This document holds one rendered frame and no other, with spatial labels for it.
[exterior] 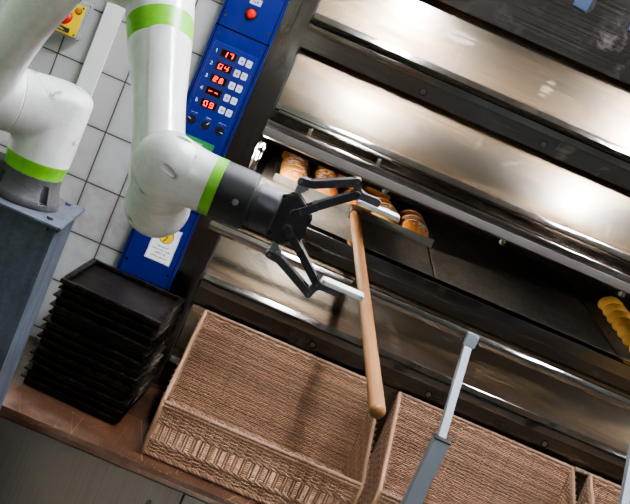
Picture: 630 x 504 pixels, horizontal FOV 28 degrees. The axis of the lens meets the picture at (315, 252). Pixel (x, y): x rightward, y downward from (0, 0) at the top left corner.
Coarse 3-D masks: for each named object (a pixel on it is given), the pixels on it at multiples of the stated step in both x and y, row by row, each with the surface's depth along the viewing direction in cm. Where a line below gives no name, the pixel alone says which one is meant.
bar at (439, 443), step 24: (240, 240) 314; (408, 312) 316; (456, 336) 318; (480, 336) 317; (528, 360) 317; (456, 384) 310; (576, 384) 318; (624, 408) 319; (432, 456) 300; (432, 480) 301; (624, 480) 309
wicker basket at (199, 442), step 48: (192, 336) 340; (240, 336) 354; (192, 384) 353; (240, 384) 353; (336, 384) 355; (192, 432) 312; (240, 432) 312; (288, 432) 354; (336, 432) 355; (240, 480) 314; (288, 480) 334; (336, 480) 313
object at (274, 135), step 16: (288, 144) 331; (304, 144) 331; (320, 160) 340; (336, 160) 331; (368, 176) 332; (400, 192) 332; (416, 192) 332; (432, 208) 333; (448, 208) 333; (480, 224) 333; (512, 240) 334; (528, 240) 334; (544, 256) 334; (560, 256) 334; (592, 272) 335; (624, 288) 335
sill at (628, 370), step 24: (312, 240) 351; (336, 240) 351; (384, 264) 352; (432, 288) 353; (456, 288) 356; (480, 312) 353; (504, 312) 353; (528, 336) 354; (552, 336) 354; (600, 360) 355; (624, 360) 359
